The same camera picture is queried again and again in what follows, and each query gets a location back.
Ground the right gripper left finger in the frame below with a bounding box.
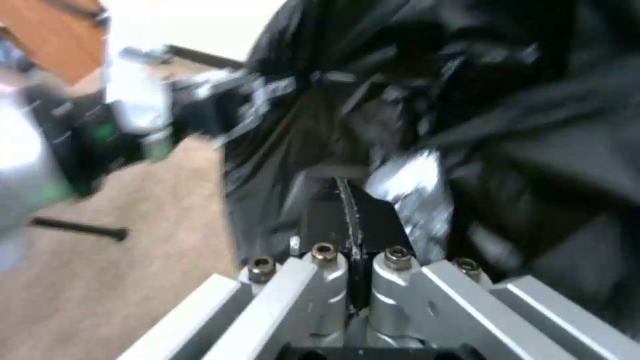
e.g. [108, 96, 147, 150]
[117, 176, 352, 360]

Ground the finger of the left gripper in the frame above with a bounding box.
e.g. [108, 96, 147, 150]
[214, 106, 289, 150]
[192, 69, 301, 102]

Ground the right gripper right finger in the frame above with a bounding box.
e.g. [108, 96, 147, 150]
[348, 189, 640, 360]

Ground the black plastic trash bag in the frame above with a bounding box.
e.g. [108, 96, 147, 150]
[219, 0, 640, 297]

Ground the long dark bar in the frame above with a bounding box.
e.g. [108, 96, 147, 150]
[163, 44, 247, 71]

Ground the brown wooden furniture panel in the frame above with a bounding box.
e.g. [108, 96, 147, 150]
[0, 0, 119, 86]

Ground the short black strip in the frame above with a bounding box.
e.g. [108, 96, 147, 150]
[29, 216, 130, 240]

